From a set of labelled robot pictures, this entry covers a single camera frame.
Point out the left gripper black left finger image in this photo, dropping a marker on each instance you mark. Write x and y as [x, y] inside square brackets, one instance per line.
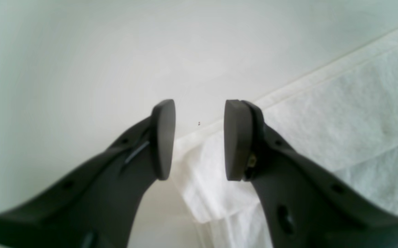
[95, 205]

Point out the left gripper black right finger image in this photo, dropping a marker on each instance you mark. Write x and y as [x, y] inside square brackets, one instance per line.
[305, 205]

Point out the white printed T-shirt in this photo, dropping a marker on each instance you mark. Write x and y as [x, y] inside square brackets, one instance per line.
[343, 116]

